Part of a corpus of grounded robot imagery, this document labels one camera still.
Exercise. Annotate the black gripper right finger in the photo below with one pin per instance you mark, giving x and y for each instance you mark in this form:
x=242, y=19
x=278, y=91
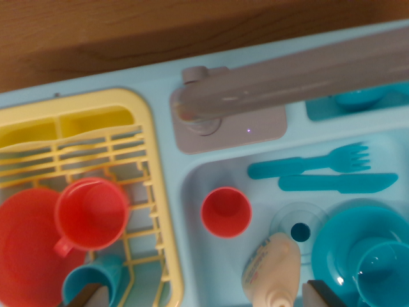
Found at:
x=316, y=295

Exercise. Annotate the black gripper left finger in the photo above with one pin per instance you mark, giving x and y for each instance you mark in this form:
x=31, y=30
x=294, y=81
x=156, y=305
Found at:
x=94, y=297

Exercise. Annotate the cream detergent bottle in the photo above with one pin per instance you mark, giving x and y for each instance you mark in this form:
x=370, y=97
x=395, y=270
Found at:
x=274, y=268

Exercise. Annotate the light blue toy sink unit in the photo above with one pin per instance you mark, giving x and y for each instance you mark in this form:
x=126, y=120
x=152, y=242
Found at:
x=166, y=160

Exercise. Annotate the teal plastic tumbler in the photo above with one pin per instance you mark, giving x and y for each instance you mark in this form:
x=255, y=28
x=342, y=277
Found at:
x=83, y=281

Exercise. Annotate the teal plastic plate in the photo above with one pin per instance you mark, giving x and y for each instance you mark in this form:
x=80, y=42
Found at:
x=335, y=249

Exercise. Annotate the teal plastic mug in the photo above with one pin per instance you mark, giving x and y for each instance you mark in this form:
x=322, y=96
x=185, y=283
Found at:
x=383, y=275

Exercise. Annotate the red plastic mug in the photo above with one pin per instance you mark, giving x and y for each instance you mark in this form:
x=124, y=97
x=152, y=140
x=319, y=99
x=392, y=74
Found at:
x=92, y=214

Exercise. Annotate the red plastic plate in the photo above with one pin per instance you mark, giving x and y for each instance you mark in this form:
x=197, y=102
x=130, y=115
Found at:
x=25, y=240

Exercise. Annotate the teal plastic knife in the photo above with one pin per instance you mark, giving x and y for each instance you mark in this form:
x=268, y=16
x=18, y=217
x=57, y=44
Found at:
x=319, y=184

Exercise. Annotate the red plastic tumbler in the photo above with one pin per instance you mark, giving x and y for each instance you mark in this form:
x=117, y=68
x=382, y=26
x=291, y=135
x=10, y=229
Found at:
x=225, y=212

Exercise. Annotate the teal plastic fork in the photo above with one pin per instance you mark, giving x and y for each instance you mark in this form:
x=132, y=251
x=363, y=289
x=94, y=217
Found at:
x=271, y=168

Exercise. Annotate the yellow plastic dish rack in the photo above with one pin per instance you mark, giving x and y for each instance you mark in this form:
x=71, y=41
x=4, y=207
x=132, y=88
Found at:
x=150, y=128

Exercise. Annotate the teal plastic spoon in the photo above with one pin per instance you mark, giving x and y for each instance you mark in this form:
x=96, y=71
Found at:
x=358, y=97

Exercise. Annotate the grey toy faucet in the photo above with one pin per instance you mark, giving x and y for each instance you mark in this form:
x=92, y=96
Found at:
x=255, y=92

